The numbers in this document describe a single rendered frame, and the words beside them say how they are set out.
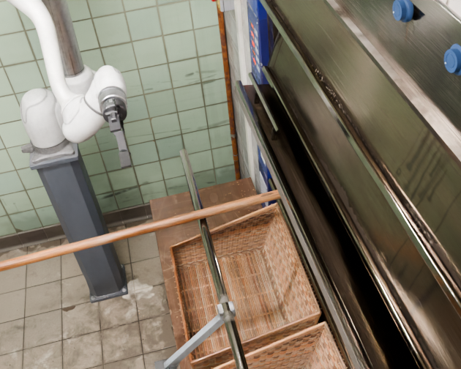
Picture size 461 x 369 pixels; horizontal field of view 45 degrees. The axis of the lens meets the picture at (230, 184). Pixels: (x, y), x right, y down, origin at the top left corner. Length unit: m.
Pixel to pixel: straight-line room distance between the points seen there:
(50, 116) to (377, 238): 1.51
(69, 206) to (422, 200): 1.92
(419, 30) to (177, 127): 2.27
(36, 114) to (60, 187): 0.38
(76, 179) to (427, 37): 1.88
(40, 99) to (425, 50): 1.71
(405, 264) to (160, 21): 1.91
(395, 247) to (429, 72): 0.43
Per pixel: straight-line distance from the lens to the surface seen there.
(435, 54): 0.97
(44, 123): 2.41
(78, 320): 3.17
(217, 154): 3.31
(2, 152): 3.19
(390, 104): 1.15
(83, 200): 2.66
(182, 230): 2.62
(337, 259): 1.40
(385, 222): 1.30
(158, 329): 3.02
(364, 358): 1.22
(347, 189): 1.43
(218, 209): 1.81
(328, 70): 1.38
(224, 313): 1.60
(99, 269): 3.02
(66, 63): 2.41
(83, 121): 1.94
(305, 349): 2.06
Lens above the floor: 2.50
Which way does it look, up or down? 43 degrees down
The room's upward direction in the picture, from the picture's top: 7 degrees counter-clockwise
